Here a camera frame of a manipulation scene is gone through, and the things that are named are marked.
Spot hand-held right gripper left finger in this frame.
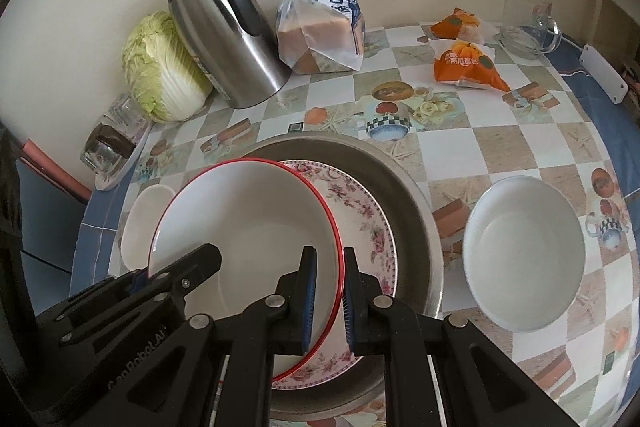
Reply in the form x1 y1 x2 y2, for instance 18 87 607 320
107 246 319 427

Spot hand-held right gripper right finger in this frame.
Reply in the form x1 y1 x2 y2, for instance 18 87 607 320
341 247 576 427

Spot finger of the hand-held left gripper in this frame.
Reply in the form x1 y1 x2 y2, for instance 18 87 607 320
131 243 223 304
122 269 152 297

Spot white squarish bowl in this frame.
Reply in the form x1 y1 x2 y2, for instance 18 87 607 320
121 184 177 273

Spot red-rimmed strawberry print bowl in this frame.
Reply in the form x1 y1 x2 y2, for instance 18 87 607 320
148 158 344 383

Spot round floral plate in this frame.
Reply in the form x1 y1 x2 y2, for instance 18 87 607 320
272 160 399 390

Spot large stainless steel basin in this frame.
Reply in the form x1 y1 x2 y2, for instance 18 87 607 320
239 131 446 423

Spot small white bowl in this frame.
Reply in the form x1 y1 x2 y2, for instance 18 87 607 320
462 176 587 334

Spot clear drinking glass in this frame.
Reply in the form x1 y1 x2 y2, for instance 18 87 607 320
80 143 126 175
106 94 151 142

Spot brown tinted glass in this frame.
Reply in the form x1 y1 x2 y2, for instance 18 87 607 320
92 124 137 158

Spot napa cabbage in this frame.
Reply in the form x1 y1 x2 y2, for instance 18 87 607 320
121 10 215 124

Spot checkered plastic tablecloth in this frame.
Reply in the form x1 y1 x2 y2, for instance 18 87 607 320
107 24 636 427

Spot stainless steel thermos jug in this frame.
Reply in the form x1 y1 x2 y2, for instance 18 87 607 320
154 0 292 110

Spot orange snack packet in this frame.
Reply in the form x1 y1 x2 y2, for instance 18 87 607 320
432 39 512 92
429 7 496 45

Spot clear glass mug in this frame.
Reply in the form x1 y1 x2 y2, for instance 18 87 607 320
498 0 563 60

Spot white power strip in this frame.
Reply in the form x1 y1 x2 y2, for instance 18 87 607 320
578 44 628 104

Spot black cable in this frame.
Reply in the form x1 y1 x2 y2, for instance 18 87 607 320
21 251 72 279

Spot red and black cables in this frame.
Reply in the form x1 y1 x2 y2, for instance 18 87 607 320
620 62 640 95

